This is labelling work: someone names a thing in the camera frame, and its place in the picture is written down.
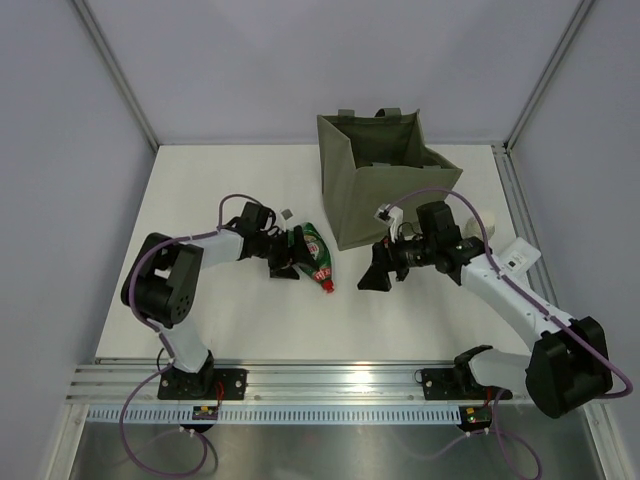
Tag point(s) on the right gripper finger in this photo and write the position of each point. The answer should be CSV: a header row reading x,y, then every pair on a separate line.
x,y
376,278
382,255

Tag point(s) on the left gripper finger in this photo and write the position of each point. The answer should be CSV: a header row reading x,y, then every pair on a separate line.
x,y
283,267
298,249

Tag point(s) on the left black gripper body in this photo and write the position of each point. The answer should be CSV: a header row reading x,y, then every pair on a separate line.
x,y
270,247

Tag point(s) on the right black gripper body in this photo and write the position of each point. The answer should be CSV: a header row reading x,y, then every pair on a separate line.
x,y
414,253

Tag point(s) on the green dish soap bottle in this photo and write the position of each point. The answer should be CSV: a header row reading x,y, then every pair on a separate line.
x,y
321,272

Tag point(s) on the green canvas bag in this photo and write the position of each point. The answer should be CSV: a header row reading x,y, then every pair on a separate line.
x,y
370,161

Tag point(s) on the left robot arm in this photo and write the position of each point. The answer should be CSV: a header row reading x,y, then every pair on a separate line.
x,y
160,288

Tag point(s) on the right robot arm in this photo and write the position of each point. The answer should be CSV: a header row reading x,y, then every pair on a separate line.
x,y
566,363

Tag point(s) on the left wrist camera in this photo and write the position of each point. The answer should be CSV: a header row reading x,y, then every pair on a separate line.
x,y
286,217

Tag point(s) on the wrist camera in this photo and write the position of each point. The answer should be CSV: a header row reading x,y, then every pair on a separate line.
x,y
392,216
286,217

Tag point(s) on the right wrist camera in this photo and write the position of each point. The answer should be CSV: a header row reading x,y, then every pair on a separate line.
x,y
392,216

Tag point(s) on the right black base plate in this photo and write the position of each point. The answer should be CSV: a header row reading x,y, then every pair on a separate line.
x,y
452,383

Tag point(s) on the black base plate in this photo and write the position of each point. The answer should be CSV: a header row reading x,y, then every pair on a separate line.
x,y
226,384
452,383

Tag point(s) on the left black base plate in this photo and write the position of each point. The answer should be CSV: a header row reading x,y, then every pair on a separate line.
x,y
226,384

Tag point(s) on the aluminium mounting rail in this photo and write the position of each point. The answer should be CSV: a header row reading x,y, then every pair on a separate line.
x,y
267,382

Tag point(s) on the white slotted cable duct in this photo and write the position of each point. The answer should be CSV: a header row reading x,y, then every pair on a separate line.
x,y
235,414

